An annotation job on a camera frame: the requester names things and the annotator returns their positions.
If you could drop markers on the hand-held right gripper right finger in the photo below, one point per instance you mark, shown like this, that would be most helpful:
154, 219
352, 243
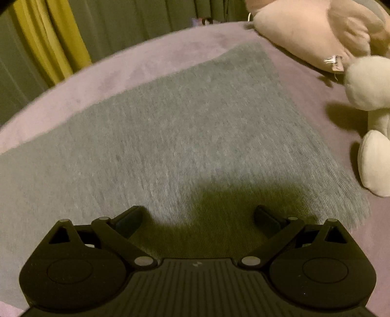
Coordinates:
268, 220

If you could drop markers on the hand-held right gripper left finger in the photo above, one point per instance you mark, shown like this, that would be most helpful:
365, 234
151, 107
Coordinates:
131, 220

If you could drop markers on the grey pants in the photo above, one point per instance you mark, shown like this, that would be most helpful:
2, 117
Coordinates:
182, 137

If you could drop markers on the purple fleece blanket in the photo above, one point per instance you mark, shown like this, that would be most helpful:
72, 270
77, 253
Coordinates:
122, 67

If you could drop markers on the white plush toy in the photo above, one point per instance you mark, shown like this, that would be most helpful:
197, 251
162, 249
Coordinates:
370, 88

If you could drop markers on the pink plush toy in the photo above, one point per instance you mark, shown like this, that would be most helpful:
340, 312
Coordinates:
304, 33

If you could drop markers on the yellow curtain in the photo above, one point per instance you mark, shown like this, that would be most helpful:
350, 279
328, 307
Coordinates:
48, 39

